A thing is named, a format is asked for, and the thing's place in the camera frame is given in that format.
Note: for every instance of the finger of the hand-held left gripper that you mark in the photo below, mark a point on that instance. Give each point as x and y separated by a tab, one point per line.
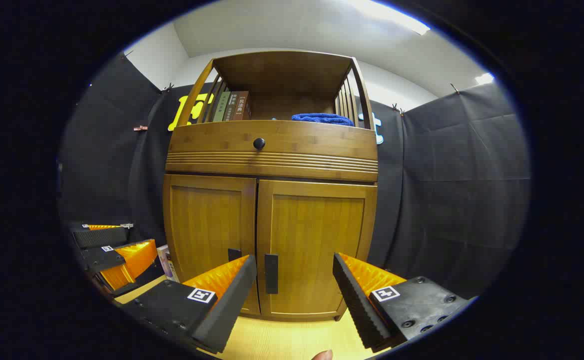
98	259
102	238

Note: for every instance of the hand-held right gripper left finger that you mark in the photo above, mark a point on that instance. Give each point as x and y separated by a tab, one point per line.
232	305

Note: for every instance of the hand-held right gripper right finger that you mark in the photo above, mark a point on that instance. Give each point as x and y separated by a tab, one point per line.
356	305

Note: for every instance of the wooden shoe cabinet door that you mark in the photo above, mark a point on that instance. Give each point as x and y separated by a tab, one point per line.
316	235
207	220

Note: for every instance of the wooden double-door shoe cabinet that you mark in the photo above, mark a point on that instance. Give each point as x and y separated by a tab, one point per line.
282	70

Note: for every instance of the white pink book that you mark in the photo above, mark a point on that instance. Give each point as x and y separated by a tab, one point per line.
165	261

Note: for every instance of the round black drawer knob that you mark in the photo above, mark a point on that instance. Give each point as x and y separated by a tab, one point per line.
259	143

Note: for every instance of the wooden drawer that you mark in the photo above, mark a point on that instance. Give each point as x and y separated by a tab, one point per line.
311	142

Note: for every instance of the green book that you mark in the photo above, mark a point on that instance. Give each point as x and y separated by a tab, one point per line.
221	107

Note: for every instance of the dark brown book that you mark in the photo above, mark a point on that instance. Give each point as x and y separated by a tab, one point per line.
230	107

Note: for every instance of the folded blue towel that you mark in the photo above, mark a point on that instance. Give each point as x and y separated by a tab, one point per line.
322	119

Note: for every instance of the reddish brown book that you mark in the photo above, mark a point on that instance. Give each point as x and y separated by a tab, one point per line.
242	106

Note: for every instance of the small ceiling light panel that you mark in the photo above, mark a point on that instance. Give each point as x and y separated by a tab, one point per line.
484	79

